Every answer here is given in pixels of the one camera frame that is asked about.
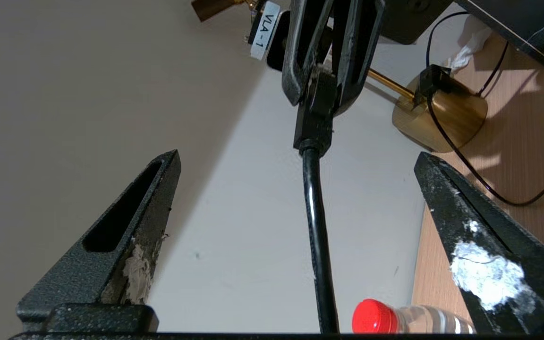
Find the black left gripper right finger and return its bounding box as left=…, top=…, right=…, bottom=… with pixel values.
left=414, top=151, right=544, bottom=333

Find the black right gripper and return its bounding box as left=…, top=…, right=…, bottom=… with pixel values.
left=247, top=0, right=453, bottom=117

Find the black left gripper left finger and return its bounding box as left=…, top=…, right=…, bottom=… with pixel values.
left=17, top=150, right=181, bottom=312

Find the black ethernet cable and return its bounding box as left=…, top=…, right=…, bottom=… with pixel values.
left=293, top=64, right=341, bottom=333

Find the water bottle with red cap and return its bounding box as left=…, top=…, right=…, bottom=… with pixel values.
left=351, top=298, right=478, bottom=334

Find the small white crumpled item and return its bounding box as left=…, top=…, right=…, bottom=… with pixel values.
left=447, top=26, right=494, bottom=71

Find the brass desk lamp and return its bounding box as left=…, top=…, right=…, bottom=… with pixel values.
left=191, top=0, right=488, bottom=153

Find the dark blue box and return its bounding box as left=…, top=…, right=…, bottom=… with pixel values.
left=456, top=0, right=544, bottom=69

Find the black lamp power cord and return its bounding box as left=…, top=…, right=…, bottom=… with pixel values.
left=425, top=12, right=544, bottom=207

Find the black inline switch box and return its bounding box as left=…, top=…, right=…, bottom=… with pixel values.
left=414, top=64, right=466, bottom=111

